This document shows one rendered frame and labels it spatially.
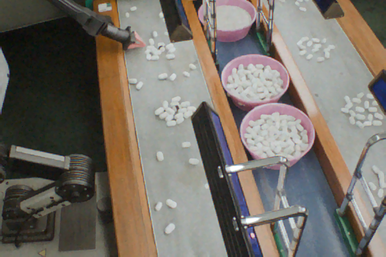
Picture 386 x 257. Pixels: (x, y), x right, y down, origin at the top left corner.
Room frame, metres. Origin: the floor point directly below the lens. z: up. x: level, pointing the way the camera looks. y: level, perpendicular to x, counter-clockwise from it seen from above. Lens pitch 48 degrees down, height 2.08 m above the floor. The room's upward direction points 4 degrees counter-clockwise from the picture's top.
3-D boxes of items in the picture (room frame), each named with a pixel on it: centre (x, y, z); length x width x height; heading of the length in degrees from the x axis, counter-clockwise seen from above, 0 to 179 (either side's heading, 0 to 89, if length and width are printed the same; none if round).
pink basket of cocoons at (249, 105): (1.34, -0.24, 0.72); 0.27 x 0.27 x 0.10
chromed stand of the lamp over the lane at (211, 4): (1.57, 0.00, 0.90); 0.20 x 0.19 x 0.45; 9
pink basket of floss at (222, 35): (1.77, -0.17, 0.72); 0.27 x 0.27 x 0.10
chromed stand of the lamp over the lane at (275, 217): (0.61, -0.15, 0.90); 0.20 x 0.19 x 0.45; 9
